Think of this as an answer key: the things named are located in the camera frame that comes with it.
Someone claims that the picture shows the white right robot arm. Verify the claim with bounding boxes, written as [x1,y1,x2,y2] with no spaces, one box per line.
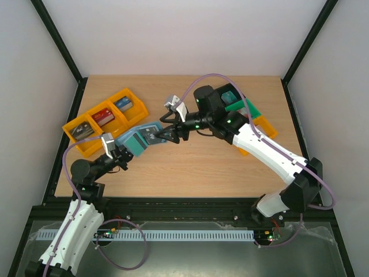
[156,84,323,226]

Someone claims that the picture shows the black frame post left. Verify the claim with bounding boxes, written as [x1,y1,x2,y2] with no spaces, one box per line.
[30,0,87,84]

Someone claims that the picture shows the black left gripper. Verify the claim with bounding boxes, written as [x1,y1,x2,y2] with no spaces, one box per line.
[93,137,142,182]

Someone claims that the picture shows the green storage bin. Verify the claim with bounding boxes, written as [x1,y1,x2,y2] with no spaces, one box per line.
[225,99,262,119]

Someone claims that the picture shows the red cards stack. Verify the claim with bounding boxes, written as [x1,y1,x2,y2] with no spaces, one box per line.
[91,108,115,127]

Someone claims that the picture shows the blue card holder wallet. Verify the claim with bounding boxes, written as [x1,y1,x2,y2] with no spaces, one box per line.
[115,121,167,156]

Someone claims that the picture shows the teal cards in black bin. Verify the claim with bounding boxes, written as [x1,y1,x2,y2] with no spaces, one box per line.
[221,91,238,106]

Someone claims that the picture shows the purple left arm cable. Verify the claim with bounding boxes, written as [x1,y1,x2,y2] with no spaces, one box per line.
[42,136,104,277]

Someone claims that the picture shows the orange triple bin left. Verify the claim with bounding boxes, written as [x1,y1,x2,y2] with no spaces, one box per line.
[62,88,149,143]

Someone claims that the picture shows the blue cards stack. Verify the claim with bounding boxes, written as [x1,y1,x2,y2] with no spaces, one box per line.
[114,96,133,112]

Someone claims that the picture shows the black frame post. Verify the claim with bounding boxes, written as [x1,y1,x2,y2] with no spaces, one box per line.
[281,0,338,84]
[30,0,87,84]

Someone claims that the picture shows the white slotted cable duct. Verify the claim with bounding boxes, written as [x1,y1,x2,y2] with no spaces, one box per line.
[37,227,255,242]

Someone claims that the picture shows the black storage bin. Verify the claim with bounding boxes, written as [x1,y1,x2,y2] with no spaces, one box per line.
[215,83,242,106]

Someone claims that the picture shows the black VIP cards stack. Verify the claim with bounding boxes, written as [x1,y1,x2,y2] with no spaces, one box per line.
[70,121,94,141]

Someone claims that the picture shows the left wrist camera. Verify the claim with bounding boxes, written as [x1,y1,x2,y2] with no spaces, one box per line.
[100,133,115,159]

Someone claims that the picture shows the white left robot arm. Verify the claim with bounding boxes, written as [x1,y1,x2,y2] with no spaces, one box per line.
[24,146,133,276]

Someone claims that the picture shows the black frame post right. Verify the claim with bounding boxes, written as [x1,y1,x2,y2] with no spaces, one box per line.
[281,0,338,84]

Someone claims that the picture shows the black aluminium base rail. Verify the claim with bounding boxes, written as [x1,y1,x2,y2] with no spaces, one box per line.
[31,196,332,226]

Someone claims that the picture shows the orange storage bin right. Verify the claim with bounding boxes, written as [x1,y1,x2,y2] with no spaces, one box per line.
[253,115,278,139]

